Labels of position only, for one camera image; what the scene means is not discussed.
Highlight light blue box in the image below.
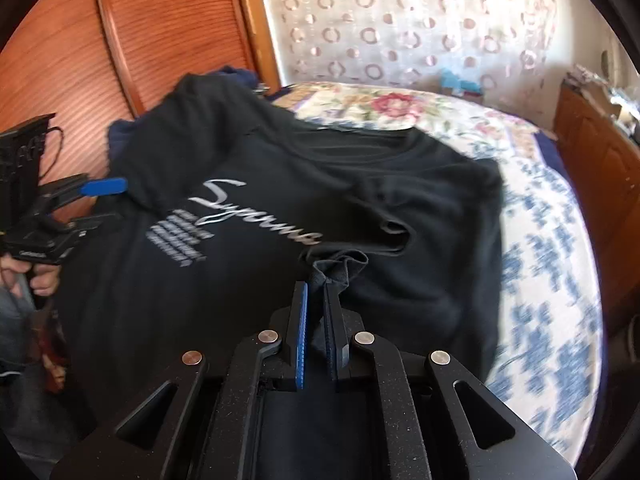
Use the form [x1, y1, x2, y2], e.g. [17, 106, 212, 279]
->
[440, 67, 483, 98]

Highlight pile of papers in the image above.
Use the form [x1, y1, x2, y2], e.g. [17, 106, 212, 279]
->
[565, 35, 640, 136]

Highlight navy blue cloth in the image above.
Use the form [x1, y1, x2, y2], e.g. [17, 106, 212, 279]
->
[106, 64, 263, 161]

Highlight thin black cable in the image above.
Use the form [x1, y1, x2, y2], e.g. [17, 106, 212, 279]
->
[47, 125, 67, 171]

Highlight brown wooden cabinet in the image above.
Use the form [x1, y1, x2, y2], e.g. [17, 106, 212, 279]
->
[552, 85, 640, 281]

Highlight circle patterned curtain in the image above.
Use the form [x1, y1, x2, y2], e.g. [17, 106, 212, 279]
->
[252, 0, 566, 106]

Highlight blue floral bed sheet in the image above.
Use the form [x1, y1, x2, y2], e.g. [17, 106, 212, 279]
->
[270, 80, 603, 466]

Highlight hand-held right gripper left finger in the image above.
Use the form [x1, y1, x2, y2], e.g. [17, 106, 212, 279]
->
[50, 280, 312, 480]

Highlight wooden headboard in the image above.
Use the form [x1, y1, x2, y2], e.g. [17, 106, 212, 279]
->
[0, 0, 281, 201]

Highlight black fleece cloth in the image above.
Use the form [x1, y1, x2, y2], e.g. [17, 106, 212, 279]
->
[50, 74, 506, 480]

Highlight person's blue jeans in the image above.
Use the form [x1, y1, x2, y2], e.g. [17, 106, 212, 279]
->
[0, 280, 38, 376]

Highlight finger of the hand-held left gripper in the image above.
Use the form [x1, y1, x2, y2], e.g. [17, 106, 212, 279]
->
[34, 212, 123, 247]
[37, 175, 126, 211]

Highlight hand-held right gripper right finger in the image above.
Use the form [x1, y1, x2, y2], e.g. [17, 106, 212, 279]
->
[322, 282, 576, 480]

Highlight dark red floral cloth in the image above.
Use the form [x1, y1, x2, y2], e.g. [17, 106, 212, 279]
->
[30, 305, 71, 396]

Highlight person's left hand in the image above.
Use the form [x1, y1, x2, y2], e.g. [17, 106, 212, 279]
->
[0, 255, 63, 298]

